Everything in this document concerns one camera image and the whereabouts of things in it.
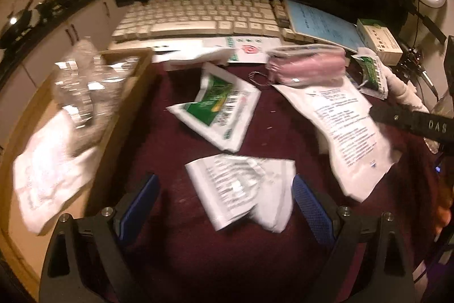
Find pink clear zip pouch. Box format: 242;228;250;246
265;45;346;88

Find black cable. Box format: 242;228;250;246
408;1;447;44

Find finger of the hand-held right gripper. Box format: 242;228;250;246
369;105;414;130

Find white paper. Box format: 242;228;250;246
152;47;231;71

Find white printed soft packet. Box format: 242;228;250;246
12;109;103;236

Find white cloth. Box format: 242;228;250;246
376;58;430;114

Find clear crumpled plastic wrap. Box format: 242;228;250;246
53;38;140;154

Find small black electronic gadget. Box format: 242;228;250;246
397;47;428;76

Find maroon table cloth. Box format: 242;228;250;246
85;55;440;303

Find beige computer keyboard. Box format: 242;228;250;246
106;0;316;51

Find small green white packet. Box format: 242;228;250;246
351;48;389;99

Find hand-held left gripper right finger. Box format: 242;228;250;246
291;174;417;303

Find small white green carton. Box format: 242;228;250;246
356;18;404;65

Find green white soft packet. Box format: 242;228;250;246
166;62;262;152

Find metal ball chain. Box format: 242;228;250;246
249;70;272;88

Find cardboard box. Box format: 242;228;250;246
0;48;155;296

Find blue booklet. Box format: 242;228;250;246
283;0;369;53

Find dark kitchen counter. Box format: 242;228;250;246
0;0;110;51

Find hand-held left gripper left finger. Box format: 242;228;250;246
39;172;161;303

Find large white text packet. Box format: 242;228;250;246
273;78;396;202

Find white spiral notepad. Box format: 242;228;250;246
227;36;281;64

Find white text printed packet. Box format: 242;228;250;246
185;154;297;233

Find white cabinets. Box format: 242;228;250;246
0;0;119;133

